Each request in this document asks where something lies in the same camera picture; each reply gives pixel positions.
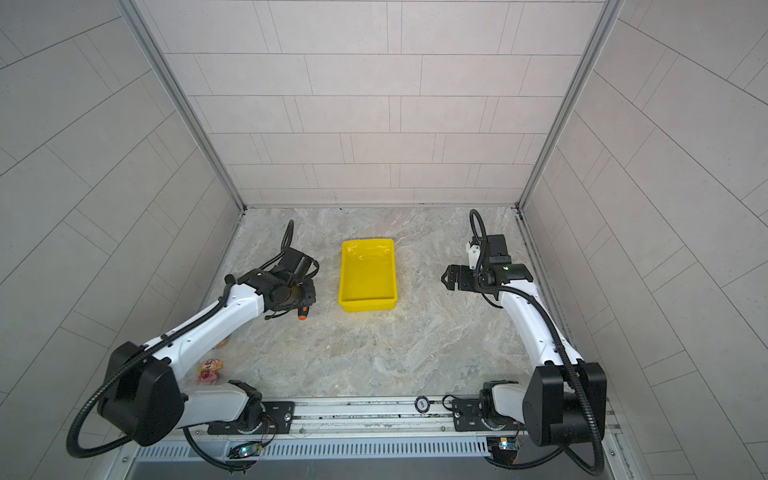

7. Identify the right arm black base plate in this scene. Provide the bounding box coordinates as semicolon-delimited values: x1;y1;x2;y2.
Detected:
443;395;524;433

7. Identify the right green circuit board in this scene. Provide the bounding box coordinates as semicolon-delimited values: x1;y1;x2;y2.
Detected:
486;437;520;465

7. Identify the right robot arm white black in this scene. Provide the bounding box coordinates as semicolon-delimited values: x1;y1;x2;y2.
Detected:
441;234;607;446

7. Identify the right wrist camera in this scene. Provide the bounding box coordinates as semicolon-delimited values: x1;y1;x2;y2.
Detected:
466;241;481;270

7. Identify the black corrugated cable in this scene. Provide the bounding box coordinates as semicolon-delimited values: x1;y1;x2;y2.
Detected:
65;219;296;473
467;208;606;476

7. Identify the aluminium corner post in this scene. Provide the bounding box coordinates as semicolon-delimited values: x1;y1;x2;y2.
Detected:
517;0;628;210
116;0;247;212

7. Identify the aluminium mounting rail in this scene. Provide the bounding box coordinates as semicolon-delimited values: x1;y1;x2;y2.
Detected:
116;392;622;445

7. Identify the left aluminium corner post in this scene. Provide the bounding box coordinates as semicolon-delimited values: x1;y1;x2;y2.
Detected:
116;0;247;212

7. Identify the green circuit board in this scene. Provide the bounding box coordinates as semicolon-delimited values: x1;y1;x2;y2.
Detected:
486;437;520;465
227;442;264;460

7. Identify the pink yellow small toy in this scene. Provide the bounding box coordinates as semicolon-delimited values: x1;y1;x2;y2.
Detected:
196;359;223;385

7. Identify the right aluminium corner post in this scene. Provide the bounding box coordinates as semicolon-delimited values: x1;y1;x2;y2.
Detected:
517;0;628;210

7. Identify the left green circuit board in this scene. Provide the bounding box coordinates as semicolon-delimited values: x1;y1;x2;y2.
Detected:
227;442;264;460

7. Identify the left black corrugated cable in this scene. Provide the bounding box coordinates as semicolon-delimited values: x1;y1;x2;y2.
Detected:
65;219;296;473

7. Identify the yellow plastic bin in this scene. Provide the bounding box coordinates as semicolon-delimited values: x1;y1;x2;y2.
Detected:
338;239;398;313

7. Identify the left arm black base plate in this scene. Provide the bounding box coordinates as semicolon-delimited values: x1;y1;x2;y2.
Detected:
207;401;296;436

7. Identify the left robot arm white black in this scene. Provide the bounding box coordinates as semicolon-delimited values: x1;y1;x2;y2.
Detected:
95;247;319;446

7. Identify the right black corrugated cable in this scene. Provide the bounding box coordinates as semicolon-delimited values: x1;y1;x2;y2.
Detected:
467;208;606;476

